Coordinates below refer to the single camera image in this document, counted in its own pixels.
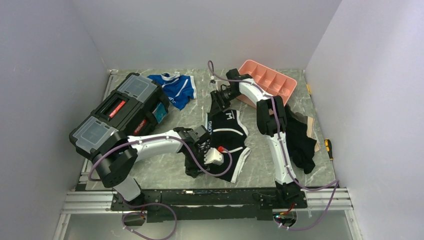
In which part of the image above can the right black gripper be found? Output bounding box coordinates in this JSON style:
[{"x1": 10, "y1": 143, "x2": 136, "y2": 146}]
[{"x1": 209, "y1": 87, "x2": 242, "y2": 117}]

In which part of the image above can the black white underwear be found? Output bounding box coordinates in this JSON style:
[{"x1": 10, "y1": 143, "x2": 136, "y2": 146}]
[{"x1": 185, "y1": 109, "x2": 252, "y2": 184}]

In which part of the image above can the pink divided organizer tray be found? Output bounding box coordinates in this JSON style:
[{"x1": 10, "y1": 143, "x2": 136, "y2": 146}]
[{"x1": 238, "y1": 59, "x2": 298, "y2": 106}]

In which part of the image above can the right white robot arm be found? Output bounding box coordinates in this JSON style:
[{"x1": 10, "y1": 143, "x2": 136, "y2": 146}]
[{"x1": 209, "y1": 68, "x2": 301, "y2": 208}]

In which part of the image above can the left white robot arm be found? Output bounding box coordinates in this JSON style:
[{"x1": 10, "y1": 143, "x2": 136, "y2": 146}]
[{"x1": 88, "y1": 125, "x2": 211, "y2": 210}]

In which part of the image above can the blue white underwear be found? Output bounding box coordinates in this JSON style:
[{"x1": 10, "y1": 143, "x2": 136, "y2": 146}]
[{"x1": 147, "y1": 71, "x2": 197, "y2": 110}]

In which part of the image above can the black plastic toolbox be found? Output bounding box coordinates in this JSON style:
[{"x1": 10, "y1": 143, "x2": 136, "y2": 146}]
[{"x1": 69, "y1": 72, "x2": 170, "y2": 159}]

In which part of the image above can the brown cardboard piece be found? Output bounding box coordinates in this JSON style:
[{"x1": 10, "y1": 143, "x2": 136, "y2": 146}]
[{"x1": 306, "y1": 116, "x2": 321, "y2": 153}]

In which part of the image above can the black cloth at right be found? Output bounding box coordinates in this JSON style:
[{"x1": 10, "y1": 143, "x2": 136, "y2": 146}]
[{"x1": 284, "y1": 104, "x2": 316, "y2": 174}]

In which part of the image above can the yellow black screwdriver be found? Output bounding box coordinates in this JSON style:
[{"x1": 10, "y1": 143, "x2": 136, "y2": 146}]
[{"x1": 324, "y1": 138, "x2": 334, "y2": 161}]

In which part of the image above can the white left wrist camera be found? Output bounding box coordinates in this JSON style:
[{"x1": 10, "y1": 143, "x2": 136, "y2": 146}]
[{"x1": 203, "y1": 147, "x2": 224, "y2": 166}]

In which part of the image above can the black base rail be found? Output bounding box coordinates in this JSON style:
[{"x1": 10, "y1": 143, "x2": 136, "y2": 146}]
[{"x1": 110, "y1": 188, "x2": 296, "y2": 223}]

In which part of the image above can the aluminium frame rail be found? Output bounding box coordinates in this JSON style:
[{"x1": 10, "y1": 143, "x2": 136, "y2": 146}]
[{"x1": 53, "y1": 190, "x2": 129, "y2": 240}]

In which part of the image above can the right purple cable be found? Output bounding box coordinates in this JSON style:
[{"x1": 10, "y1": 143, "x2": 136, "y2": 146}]
[{"x1": 207, "y1": 60, "x2": 340, "y2": 232}]

